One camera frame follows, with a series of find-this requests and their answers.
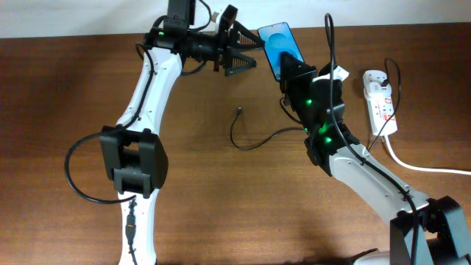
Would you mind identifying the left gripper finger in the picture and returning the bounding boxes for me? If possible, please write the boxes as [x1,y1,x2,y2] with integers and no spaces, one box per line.
[230,21,265,50]
[224,49,257,76]

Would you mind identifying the blue Samsung Galaxy smartphone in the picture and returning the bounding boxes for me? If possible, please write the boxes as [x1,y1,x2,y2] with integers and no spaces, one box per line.
[257,22,304,82]

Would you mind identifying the black USB charging cable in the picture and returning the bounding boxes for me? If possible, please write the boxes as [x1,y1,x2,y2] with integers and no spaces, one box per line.
[230,57,402,152]

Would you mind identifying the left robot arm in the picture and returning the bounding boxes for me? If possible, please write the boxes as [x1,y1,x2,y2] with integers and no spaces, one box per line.
[100,1,264,264]

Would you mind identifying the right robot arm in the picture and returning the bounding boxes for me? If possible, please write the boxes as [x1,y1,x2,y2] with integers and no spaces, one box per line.
[280,52,470,264]

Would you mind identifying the white power strip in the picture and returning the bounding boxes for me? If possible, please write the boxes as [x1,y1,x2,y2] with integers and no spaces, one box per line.
[363,70,397,136]

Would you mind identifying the white power strip cord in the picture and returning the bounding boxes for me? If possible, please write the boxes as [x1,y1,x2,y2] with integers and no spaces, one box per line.
[381,134,471,176]

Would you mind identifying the left black camera cable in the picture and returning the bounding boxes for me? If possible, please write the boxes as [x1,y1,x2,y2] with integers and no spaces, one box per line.
[64,0,214,265]

